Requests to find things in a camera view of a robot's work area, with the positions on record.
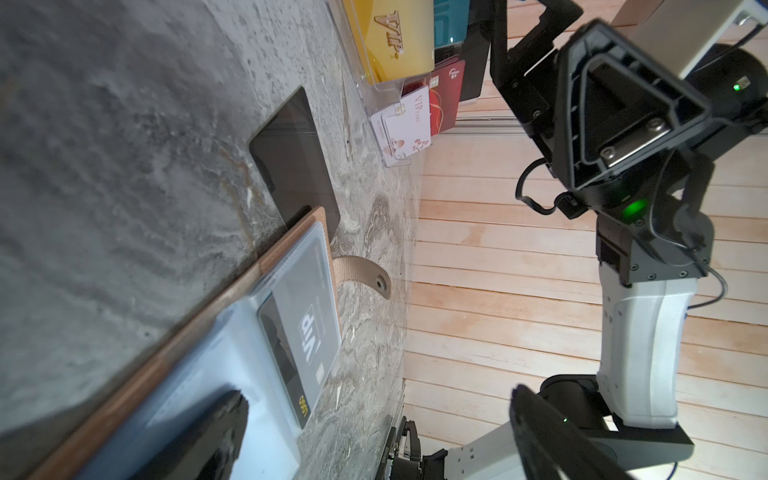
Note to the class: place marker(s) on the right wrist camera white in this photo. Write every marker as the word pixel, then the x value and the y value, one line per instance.
pixel 678 33

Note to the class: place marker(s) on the black credit card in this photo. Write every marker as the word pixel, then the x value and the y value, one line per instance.
pixel 289 157

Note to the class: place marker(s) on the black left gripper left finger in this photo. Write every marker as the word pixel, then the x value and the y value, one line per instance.
pixel 208 448

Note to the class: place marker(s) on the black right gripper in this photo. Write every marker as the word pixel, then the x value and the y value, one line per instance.
pixel 627 139

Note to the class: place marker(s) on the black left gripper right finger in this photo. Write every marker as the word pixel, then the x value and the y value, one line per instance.
pixel 552 447

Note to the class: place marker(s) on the teal credit card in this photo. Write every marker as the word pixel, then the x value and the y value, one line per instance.
pixel 451 19

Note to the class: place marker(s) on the black credit card right column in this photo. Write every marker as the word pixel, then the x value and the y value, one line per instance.
pixel 475 53

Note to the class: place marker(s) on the gold credit card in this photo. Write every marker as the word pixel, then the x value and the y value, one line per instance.
pixel 394 38

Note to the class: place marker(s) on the red credit card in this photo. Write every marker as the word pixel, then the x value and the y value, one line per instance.
pixel 445 84

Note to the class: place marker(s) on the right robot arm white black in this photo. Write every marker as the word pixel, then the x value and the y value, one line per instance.
pixel 628 409

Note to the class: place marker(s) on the clear plastic box corner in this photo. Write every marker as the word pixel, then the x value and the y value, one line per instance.
pixel 375 97

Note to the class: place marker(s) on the dark grey credit card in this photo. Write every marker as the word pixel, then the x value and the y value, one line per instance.
pixel 296 308

